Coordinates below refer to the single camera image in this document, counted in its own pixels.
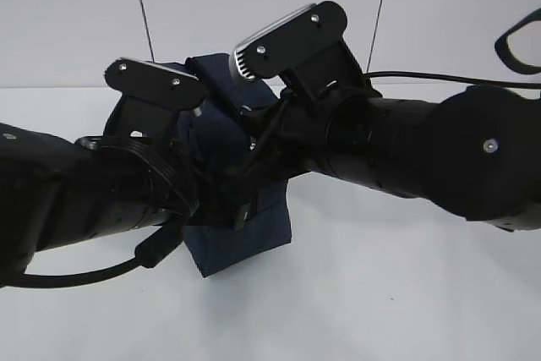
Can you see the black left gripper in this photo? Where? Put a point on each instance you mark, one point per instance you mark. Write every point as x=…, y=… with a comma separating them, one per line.
x=215, y=205

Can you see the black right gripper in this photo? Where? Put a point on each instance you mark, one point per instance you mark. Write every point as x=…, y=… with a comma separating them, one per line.
x=290, y=140

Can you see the dark navy fabric lunch bag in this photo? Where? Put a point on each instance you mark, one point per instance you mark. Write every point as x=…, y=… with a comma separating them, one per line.
x=215, y=134

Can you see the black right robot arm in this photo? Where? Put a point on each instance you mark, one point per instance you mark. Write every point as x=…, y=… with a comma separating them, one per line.
x=475, y=154

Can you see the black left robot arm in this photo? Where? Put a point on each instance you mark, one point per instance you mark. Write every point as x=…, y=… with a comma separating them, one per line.
x=55, y=193

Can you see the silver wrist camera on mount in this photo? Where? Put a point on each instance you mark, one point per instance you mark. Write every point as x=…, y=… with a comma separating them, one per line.
x=306, y=49

